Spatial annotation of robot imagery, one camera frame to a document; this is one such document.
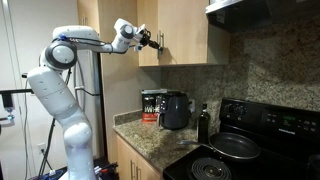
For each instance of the black coil burner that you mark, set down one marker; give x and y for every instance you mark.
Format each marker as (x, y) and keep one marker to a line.
(210, 169)

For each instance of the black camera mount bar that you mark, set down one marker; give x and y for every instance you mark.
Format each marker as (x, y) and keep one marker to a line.
(8, 100)

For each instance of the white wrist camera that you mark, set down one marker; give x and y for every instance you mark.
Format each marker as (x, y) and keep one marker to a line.
(137, 48)

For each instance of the white backsplash outlet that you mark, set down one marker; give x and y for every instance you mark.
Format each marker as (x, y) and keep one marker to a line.
(192, 105)

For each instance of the light wood base cabinet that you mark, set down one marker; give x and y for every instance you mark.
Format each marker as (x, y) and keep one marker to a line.
(128, 160)

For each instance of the small black frying pan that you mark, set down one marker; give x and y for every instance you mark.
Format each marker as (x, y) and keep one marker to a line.
(233, 145)

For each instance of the black red protein powder tub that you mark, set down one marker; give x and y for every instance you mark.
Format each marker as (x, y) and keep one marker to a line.
(149, 108)

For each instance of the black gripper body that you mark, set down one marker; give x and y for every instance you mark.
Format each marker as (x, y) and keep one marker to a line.
(145, 37)

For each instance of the light wood fridge enclosure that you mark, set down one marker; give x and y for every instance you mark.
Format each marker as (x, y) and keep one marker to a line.
(116, 76)

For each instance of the blue item on floor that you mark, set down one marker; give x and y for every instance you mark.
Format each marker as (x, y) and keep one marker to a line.
(50, 175)

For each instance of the dark olive oil bottle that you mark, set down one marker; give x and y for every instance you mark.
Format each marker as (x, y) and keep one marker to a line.
(203, 125)

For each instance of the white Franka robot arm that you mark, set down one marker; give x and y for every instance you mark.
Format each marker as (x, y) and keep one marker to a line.
(76, 140)

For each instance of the stainless steel refrigerator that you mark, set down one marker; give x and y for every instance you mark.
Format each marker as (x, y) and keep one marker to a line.
(91, 110)

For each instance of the light wood wall cabinet body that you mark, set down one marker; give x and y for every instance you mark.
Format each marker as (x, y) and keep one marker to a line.
(218, 46)

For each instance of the red black tools on floor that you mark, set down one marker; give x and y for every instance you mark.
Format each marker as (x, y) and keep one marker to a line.
(106, 168)

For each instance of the black tripod stand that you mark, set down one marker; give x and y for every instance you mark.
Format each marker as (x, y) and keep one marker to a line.
(46, 146)

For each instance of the black electric stove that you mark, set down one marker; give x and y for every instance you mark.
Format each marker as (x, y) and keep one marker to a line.
(276, 133)

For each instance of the steel range hood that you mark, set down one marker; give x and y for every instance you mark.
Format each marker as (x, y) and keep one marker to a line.
(253, 13)

